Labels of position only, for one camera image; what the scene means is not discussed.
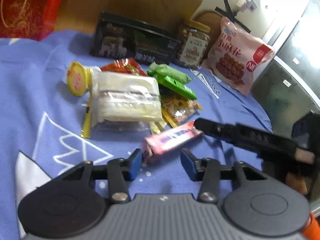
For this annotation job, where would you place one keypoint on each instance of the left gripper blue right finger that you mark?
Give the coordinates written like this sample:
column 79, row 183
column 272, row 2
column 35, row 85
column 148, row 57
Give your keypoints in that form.
column 205, row 170

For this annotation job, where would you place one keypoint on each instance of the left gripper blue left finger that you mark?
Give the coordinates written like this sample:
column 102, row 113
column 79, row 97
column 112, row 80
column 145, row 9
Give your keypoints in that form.
column 119, row 171

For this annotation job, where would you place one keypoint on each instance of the pink wafer bar pack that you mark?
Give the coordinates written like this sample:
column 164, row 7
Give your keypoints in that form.
column 155, row 146

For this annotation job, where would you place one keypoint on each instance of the yellow peanut snack packet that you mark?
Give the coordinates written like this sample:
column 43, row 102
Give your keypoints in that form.
column 175, row 111

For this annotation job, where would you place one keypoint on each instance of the clear sandwich cake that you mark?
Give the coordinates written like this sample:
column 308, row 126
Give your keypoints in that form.
column 119, row 97

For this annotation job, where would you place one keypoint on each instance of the bright green snack packet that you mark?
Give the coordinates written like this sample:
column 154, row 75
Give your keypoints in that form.
column 177, row 87

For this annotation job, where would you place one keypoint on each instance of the white yellow-lid jelly cup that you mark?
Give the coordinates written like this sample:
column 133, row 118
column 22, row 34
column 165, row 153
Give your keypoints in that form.
column 81, row 79

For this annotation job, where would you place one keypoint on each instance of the red spicy snack packet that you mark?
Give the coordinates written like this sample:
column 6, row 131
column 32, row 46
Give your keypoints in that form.
column 124, row 66

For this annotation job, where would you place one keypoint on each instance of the light green snack bar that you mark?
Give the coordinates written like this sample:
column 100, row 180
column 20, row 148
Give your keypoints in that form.
column 160, row 71

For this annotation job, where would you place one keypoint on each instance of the person's right hand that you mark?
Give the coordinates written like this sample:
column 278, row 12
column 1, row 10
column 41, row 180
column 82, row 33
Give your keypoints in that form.
column 311, row 229

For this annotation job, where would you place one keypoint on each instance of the blue printed tablecloth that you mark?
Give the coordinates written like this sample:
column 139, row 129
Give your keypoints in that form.
column 41, row 123

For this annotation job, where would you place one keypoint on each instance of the pink twisted snack bag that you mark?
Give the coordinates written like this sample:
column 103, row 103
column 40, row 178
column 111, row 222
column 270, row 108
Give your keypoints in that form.
column 235, row 55

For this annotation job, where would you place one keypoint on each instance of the peanut jar with gold lid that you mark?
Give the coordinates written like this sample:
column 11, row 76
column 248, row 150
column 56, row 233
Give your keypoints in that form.
column 194, row 38

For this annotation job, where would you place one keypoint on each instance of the black sheep print box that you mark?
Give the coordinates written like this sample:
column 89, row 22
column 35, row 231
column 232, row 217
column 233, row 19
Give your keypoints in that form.
column 118, row 37

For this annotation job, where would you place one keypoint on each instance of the round woven wooden board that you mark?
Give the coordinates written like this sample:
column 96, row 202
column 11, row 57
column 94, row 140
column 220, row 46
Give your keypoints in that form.
column 211, row 19

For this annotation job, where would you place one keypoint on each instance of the black tape cross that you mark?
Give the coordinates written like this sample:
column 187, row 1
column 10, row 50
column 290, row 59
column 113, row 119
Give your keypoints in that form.
column 231, row 15

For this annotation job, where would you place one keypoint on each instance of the wooden panel board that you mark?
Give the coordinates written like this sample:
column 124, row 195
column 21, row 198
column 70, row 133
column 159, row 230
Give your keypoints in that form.
column 82, row 15

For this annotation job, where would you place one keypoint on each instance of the red gift bag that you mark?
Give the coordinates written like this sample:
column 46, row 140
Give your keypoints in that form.
column 33, row 19

